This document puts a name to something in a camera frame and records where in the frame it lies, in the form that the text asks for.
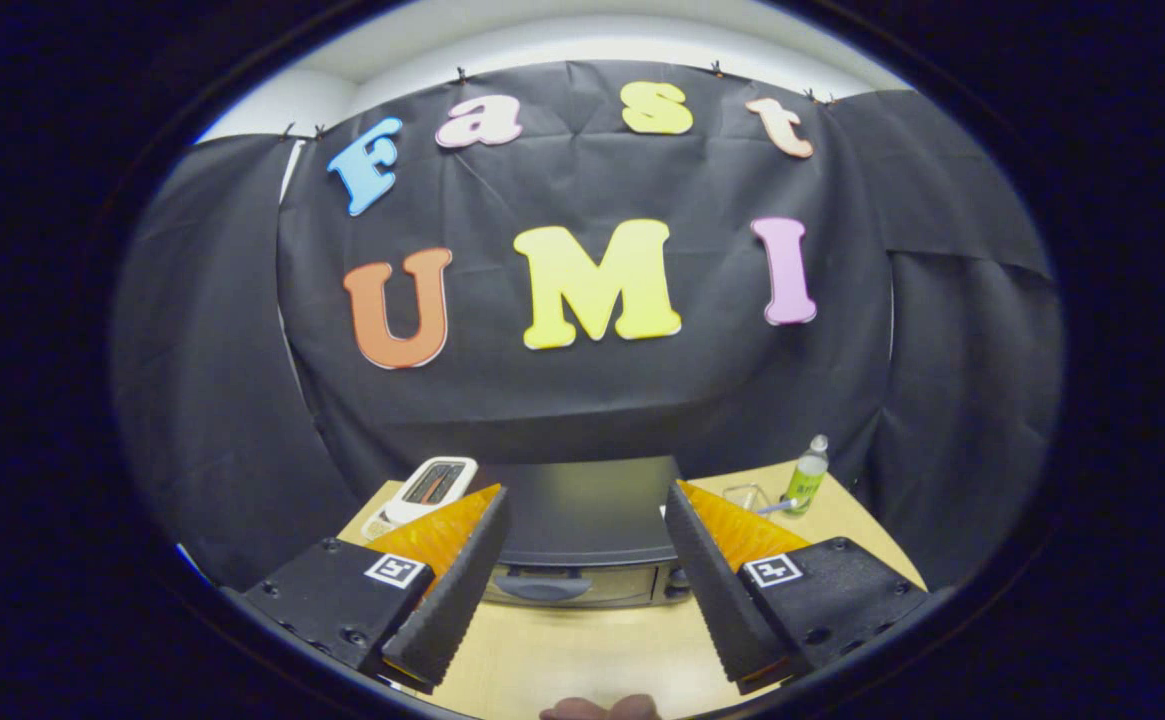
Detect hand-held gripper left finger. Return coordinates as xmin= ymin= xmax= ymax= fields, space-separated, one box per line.
xmin=240 ymin=485 xmax=511 ymax=694

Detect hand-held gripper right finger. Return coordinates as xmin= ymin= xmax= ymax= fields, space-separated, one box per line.
xmin=664 ymin=480 xmax=933 ymax=694

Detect black toaster oven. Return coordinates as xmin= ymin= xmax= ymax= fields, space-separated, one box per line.
xmin=482 ymin=455 xmax=693 ymax=609

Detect white slot toaster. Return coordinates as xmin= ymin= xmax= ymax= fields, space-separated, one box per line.
xmin=382 ymin=456 xmax=480 ymax=526

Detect green label plastic bottle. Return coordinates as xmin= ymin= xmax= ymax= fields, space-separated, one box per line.
xmin=785 ymin=434 xmax=831 ymax=517

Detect black backdrop cloth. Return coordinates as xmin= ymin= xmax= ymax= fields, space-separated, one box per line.
xmin=112 ymin=60 xmax=1063 ymax=591

